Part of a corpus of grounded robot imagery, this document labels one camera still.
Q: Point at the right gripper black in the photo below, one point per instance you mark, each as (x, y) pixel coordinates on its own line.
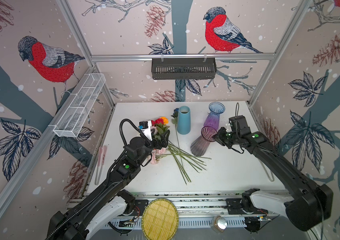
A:
(219, 137)

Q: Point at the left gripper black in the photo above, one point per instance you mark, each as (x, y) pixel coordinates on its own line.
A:
(158, 145)

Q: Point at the pink carnation bunch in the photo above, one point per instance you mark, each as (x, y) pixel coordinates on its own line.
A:
(177, 152)
(181, 165)

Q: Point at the blue artificial rose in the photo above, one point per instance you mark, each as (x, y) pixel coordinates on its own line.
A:
(175, 122)

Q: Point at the pink grey glass vase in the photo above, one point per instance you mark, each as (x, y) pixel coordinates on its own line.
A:
(201, 144)

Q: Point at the red artificial rose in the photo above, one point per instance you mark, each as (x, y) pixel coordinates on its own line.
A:
(158, 122)

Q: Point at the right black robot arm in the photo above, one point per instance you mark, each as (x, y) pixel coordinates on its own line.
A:
(308, 204)

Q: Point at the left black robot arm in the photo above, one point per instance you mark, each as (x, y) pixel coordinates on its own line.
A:
(109, 199)

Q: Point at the blue purple glass vase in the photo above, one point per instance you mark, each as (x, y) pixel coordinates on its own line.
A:
(213, 118)

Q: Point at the teal ceramic vase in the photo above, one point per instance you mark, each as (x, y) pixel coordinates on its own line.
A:
(183, 120)

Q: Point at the orange artificial rose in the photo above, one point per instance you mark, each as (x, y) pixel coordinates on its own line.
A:
(165, 120)

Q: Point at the pink silicone tongs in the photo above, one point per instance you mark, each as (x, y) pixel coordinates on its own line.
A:
(100, 164)

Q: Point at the black hanging basket shelf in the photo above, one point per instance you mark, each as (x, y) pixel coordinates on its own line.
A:
(184, 68)

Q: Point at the yellow woven bamboo tray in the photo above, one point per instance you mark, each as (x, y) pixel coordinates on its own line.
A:
(160, 220)

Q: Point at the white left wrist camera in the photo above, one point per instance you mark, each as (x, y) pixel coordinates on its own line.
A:
(145, 127)

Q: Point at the white wire mesh basket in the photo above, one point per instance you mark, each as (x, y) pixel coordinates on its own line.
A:
(77, 112)

